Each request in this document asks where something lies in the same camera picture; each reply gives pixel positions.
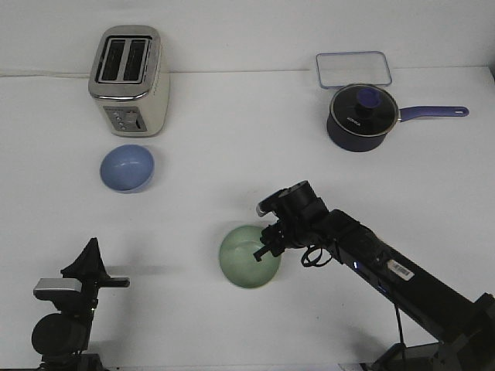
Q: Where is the blue bowl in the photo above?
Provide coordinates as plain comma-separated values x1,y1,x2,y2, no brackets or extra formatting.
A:
99,145,155,194

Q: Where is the cream and steel toaster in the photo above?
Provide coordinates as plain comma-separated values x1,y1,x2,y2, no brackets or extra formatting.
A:
88,25,170,138

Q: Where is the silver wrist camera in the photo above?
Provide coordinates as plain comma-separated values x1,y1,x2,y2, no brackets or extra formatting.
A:
33,278,82,301
256,189,285,217

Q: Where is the glass pot lid blue knob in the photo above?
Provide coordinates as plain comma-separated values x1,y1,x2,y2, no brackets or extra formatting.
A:
329,83,399,138

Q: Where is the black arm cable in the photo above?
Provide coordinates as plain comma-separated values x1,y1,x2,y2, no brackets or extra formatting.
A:
301,245,407,349

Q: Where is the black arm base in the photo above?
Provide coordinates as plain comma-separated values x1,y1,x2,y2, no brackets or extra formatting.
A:
370,343,439,371
38,353,106,371

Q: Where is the green bowl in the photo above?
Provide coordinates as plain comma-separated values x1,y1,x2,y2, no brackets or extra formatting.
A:
218,225,282,289

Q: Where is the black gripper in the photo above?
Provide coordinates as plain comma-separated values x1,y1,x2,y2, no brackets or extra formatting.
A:
60,237,130,305
253,221,285,262

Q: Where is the dark blue saucepan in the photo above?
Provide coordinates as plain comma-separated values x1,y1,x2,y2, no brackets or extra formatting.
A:
326,106,469,152

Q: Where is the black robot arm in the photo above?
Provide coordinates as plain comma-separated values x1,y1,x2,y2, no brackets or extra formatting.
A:
254,181,494,370
32,237,130,358

